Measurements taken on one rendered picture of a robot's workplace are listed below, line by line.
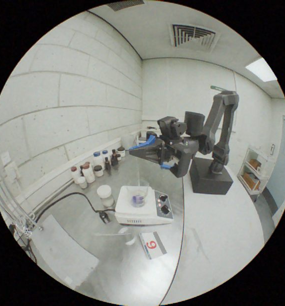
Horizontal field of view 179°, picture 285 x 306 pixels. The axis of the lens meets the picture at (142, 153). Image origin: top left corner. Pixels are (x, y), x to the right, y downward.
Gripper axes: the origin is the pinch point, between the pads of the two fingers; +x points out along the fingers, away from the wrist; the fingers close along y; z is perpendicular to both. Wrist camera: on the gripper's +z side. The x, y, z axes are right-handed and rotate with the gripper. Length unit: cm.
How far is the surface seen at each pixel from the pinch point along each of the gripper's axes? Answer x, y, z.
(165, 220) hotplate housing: -5.3, 9.0, -22.3
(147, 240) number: 2.5, 12.9, -23.4
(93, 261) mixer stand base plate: 20.5, 17.6, -25.3
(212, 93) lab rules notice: -150, -74, 63
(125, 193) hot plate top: 5.6, -3.2, -17.4
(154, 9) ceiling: -19, -26, 129
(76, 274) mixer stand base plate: 27.2, 24.3, -25.3
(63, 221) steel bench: 34.6, 2.2, -26.4
